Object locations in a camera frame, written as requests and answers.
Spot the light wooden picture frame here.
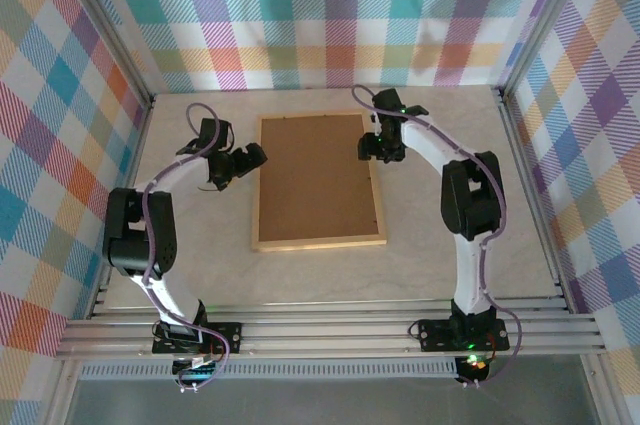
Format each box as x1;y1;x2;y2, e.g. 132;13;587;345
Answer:
248;111;389;254

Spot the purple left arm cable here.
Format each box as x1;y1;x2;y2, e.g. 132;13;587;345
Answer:
142;102;232;393

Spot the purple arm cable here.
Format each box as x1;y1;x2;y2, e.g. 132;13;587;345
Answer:
142;102;232;393
351;84;524;390

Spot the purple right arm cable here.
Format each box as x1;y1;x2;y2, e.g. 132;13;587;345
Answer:
351;84;524;390

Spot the aluminium right side rail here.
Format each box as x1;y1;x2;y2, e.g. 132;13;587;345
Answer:
492;87;571;304

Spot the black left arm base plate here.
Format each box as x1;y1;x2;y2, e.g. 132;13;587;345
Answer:
151;322;243;356

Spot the aluminium left corner post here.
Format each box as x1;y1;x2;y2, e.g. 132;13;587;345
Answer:
49;0;156;109

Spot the aluminium corner post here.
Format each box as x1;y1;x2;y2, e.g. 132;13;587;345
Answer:
497;0;601;96
49;0;156;109

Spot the aluminium cross rail beam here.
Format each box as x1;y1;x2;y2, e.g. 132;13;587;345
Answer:
54;299;607;361

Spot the aluminium right corner post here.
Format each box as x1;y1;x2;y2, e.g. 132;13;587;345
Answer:
497;0;601;96

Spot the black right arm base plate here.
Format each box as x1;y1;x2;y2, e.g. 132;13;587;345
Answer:
418;318;511;352

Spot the grey slotted cable duct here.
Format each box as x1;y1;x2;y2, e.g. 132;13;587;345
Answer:
79;358;461;381

